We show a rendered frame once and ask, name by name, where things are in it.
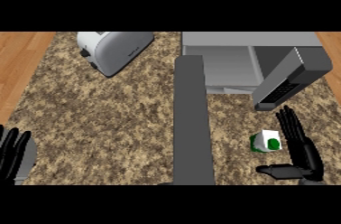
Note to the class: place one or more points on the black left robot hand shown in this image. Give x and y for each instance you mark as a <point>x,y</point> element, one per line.
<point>9,155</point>

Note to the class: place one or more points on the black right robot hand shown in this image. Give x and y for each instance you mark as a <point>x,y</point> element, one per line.
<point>301,155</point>

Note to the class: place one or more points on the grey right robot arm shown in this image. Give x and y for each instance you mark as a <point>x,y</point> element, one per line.
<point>309,182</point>

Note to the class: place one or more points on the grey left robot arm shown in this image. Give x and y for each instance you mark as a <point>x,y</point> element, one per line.
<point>27,161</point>

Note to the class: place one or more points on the white and green milk carton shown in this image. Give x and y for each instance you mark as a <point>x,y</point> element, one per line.
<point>266,141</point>

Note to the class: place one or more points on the dark grey microwave door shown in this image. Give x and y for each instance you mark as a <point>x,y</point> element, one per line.
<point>192,122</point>

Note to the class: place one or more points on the grey microwave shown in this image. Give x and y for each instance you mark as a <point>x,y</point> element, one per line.
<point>266,65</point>

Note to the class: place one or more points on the silver toaster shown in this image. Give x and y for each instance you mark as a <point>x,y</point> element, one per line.
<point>112,51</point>

